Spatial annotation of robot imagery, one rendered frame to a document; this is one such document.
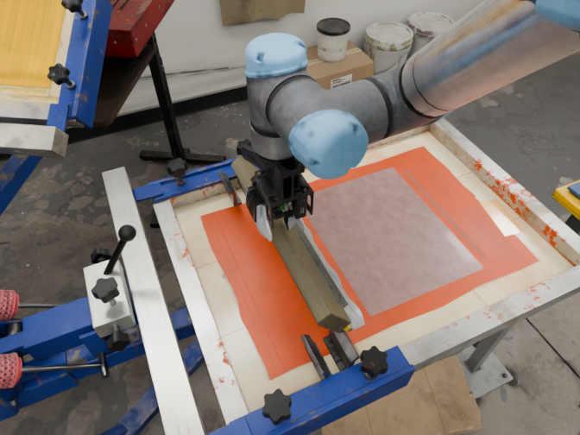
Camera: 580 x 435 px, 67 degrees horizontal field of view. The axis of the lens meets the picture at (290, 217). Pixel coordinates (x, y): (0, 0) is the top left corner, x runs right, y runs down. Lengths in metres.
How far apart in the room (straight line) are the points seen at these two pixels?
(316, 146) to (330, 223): 0.54
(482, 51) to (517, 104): 2.98
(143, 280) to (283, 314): 0.26
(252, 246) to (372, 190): 0.32
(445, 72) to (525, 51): 0.08
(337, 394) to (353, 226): 0.39
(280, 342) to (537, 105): 2.89
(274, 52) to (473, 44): 0.22
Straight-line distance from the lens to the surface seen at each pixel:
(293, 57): 0.53
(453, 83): 0.46
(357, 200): 1.04
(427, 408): 1.84
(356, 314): 0.85
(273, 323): 0.84
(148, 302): 0.80
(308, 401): 0.73
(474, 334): 0.85
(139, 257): 0.86
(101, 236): 2.38
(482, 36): 0.42
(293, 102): 0.50
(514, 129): 3.15
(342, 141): 0.46
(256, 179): 0.68
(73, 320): 0.83
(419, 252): 0.97
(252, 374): 0.80
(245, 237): 0.96
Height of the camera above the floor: 1.70
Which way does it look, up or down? 48 degrees down
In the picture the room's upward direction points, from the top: straight up
